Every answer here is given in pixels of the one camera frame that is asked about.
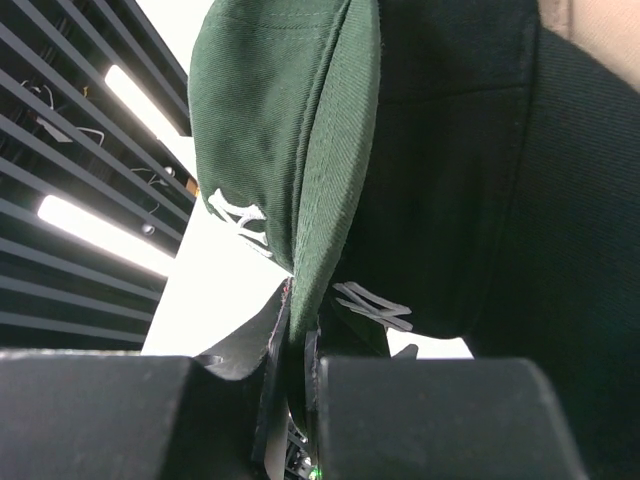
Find dark green cap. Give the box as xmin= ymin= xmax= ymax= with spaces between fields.
xmin=188 ymin=1 xmax=381 ymax=430

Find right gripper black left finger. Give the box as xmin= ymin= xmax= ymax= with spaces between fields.
xmin=197 ymin=279 xmax=292 ymax=468

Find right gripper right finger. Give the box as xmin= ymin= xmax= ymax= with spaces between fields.
xmin=304 ymin=328 xmax=321 ymax=413

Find beige cap black letter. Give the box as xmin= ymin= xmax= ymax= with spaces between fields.
xmin=537 ymin=0 xmax=640 ymax=90

